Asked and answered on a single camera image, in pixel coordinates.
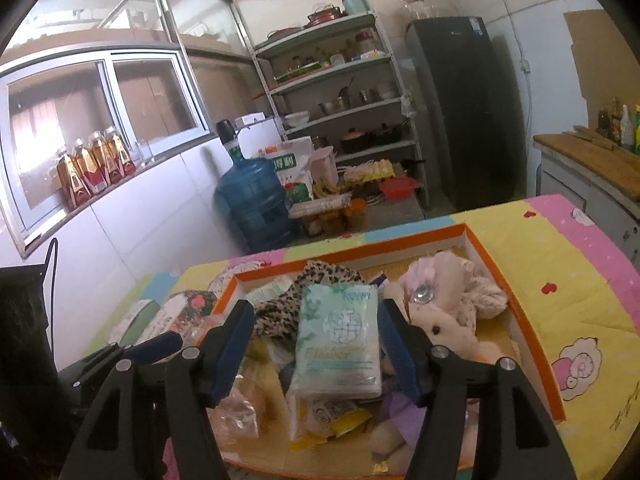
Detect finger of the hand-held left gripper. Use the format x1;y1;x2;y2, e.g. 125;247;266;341
57;342;127;389
122;331;183;363

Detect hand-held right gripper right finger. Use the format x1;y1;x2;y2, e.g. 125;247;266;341
377;298;577;480

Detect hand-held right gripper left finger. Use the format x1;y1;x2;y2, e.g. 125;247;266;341
60;299;256;480

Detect clear plastic bag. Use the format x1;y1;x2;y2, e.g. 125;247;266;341
207;375;268;441

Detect green white pocket tissue packet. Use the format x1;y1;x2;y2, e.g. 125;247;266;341
290;282;383;401

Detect yellow white plastic packet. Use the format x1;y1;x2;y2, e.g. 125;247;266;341
290;397;373;443

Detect pink plush rabbit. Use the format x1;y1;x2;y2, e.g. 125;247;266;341
402;252;508;321

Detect shallow orange-rimmed cardboard box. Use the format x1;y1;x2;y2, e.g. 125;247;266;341
207;223;568;476

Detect leopard print cloth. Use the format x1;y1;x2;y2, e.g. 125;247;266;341
252;259;366;341

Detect green white face mask box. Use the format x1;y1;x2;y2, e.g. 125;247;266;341
107;299;161;346

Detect floral tissue pack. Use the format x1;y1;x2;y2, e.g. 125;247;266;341
145;290;218;341

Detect blue water jug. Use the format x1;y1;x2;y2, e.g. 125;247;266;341
215;155;291;253

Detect clear food containers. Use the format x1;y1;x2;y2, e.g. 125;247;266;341
290;195;368;236

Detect red plastic basket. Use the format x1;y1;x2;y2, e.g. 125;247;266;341
378;176;418;201

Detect colourful cartoon printed blanket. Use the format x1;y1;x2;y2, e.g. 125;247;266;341
100;192;640;480

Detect white flour sack green label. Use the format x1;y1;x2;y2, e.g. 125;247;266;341
260;137;316;198

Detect pink white plastic bucket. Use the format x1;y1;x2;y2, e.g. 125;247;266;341
310;147;338;186

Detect white sliding window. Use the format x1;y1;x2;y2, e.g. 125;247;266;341
0;50;211;256

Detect black pot red lid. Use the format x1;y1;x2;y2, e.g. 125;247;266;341
340;129;371;153

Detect black frying pan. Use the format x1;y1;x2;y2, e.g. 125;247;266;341
372;122;411;146

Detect black white water pump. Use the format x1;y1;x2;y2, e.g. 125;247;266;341
216;119;251;158

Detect grey metal cabinet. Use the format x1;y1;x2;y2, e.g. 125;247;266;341
532;135;640;261

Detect dark grey refrigerator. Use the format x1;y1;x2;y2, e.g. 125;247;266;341
404;16;526;211

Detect wooden cutting board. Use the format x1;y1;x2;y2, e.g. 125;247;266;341
532;132;640;201

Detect green tray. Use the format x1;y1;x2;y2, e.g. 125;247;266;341
274;61;321;83

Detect dark sauce bottle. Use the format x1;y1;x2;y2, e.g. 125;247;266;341
597;100;613;141

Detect white metal shelf rack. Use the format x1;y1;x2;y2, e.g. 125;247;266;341
252;12;431;206

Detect clear glass jar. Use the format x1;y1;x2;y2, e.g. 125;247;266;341
404;0;441;21

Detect red lidded pot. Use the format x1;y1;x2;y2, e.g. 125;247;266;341
306;4;346;25

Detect brown cardboard sheet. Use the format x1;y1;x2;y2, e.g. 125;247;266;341
564;9;640;131

